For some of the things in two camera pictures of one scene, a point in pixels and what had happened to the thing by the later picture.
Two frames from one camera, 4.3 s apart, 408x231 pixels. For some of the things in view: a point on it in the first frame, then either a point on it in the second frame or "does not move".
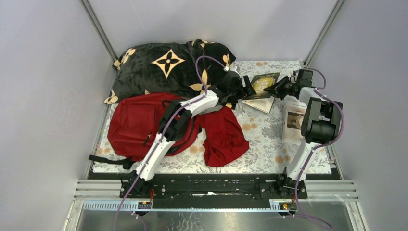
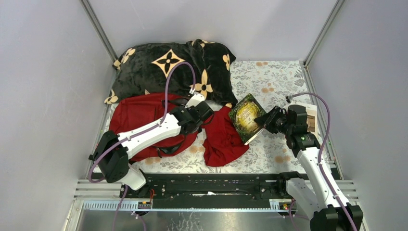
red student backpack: [134, 124] does not move
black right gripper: [275, 89] to [266, 120]
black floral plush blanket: [184, 68] does not move
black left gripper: [241, 86] to [204, 110]
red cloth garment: [225, 139] does not move
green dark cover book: [260, 84] to [242, 115]
